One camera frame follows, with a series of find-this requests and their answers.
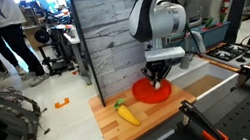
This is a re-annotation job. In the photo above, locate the black round stand device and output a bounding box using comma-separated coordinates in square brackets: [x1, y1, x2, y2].
[32, 22, 75, 77]

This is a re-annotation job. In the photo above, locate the grey wood print backdrop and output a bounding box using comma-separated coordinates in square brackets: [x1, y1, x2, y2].
[71, 0, 169, 102]

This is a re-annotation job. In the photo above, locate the red radish toy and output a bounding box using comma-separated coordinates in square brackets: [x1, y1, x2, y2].
[199, 13, 225, 32]

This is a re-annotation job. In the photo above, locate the white toy sink basin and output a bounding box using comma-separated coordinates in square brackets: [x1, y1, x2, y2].
[163, 49, 245, 117]

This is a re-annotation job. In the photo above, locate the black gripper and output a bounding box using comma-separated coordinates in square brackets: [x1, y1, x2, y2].
[139, 58, 176, 91]

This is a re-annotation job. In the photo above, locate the red fire extinguisher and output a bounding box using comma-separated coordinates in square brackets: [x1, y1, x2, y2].
[216, 0, 237, 24]

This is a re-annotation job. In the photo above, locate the black backdrop edge bar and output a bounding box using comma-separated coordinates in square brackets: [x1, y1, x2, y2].
[67, 0, 106, 111]

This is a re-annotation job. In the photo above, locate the wooden stove counter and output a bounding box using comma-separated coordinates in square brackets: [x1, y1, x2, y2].
[199, 37, 250, 79]

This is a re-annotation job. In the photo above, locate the grey toy stove top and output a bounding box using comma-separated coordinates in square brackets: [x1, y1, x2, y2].
[203, 39, 250, 74]

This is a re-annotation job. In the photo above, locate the yellow plush carrot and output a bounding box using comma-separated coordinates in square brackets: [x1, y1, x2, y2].
[113, 95, 142, 130]

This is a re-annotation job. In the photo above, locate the wooden counter board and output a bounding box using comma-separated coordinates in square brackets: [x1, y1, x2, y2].
[86, 74, 204, 140]

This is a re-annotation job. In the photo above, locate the person in white shirt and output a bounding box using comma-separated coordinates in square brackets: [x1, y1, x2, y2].
[0, 0, 51, 93]

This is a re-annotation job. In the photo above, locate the orange round plate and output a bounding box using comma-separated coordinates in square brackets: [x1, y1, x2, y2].
[130, 73, 175, 108]

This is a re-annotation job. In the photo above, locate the grey toy faucet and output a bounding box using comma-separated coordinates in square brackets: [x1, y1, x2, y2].
[174, 28, 209, 71]

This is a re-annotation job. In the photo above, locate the teal planter box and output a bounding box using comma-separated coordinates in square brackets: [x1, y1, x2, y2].
[165, 20, 235, 56]

